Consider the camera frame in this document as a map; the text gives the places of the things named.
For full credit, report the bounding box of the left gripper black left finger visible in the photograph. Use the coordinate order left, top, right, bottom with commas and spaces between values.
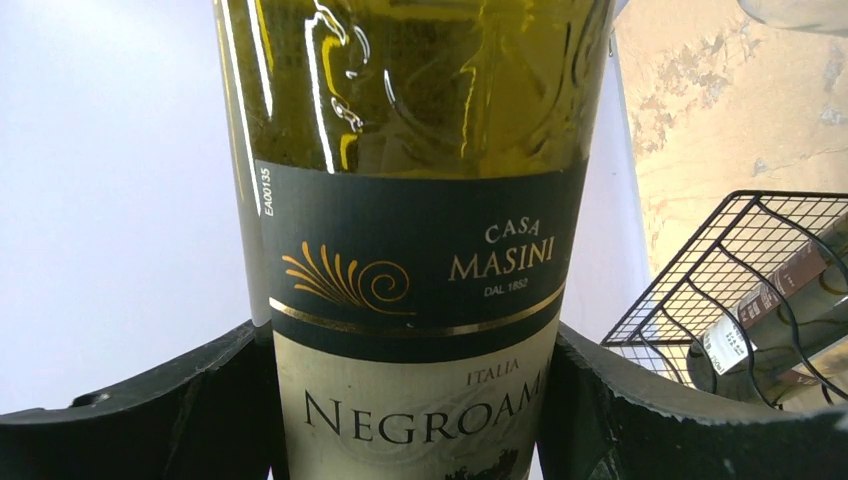
1, 322, 289, 479

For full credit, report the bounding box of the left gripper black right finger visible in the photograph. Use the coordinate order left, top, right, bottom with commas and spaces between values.
538, 325, 847, 480

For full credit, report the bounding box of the olive wine bottle brown label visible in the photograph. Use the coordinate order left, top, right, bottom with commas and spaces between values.
686, 217, 847, 403

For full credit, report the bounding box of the dark wine bottle Negroamaro label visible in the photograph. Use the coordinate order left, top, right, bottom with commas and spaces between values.
213, 1, 615, 479

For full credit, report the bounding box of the black wire wine rack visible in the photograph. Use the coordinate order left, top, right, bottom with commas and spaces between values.
602, 190, 847, 403

